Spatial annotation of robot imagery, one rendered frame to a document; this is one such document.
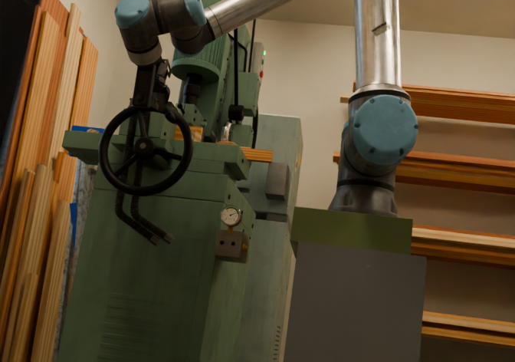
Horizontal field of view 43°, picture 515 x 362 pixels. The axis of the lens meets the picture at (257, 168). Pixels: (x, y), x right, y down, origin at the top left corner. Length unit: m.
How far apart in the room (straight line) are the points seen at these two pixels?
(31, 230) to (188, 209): 1.57
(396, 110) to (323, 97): 3.32
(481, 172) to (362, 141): 2.82
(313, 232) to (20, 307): 2.12
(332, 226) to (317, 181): 3.06
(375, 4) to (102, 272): 1.14
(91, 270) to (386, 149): 1.04
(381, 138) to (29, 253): 2.36
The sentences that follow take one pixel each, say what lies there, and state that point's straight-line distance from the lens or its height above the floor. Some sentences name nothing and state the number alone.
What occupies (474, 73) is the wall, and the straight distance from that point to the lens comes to 5.02.
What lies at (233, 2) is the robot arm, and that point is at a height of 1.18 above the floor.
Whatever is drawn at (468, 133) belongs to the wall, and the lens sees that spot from 4.85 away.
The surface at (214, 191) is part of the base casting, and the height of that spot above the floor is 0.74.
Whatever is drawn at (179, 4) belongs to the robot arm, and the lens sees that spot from 1.67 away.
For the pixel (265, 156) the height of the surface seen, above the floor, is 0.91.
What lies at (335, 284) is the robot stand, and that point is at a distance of 1.54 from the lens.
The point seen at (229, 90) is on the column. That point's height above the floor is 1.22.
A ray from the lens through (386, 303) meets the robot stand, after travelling 1.55.
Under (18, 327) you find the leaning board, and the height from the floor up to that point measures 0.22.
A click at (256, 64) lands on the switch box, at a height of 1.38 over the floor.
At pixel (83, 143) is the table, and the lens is 2.23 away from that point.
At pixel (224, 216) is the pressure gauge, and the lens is 1.96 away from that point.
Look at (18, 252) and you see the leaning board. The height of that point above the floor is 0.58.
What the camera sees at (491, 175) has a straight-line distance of 4.33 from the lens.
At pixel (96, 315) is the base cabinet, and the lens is 2.09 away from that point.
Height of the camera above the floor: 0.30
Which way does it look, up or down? 15 degrees up
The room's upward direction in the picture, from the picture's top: 8 degrees clockwise
